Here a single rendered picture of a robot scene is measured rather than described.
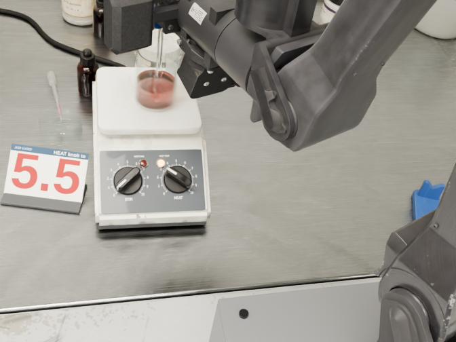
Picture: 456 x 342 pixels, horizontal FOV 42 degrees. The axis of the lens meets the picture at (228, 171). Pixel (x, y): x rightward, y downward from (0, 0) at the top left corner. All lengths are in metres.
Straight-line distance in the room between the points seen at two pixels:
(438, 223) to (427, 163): 0.49
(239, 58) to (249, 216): 0.28
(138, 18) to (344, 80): 0.20
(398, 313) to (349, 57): 0.17
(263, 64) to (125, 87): 0.33
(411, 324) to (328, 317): 0.13
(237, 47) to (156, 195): 0.25
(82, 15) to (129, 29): 0.48
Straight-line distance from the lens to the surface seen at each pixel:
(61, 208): 0.71
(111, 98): 0.73
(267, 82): 0.44
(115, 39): 0.53
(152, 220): 0.68
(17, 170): 0.74
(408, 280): 0.41
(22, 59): 0.94
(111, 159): 0.69
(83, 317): 0.63
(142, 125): 0.69
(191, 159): 0.69
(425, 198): 0.81
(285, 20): 0.46
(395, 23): 0.38
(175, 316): 0.63
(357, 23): 0.39
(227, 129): 0.83
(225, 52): 0.50
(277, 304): 0.53
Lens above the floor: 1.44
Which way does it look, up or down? 44 degrees down
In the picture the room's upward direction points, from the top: 11 degrees clockwise
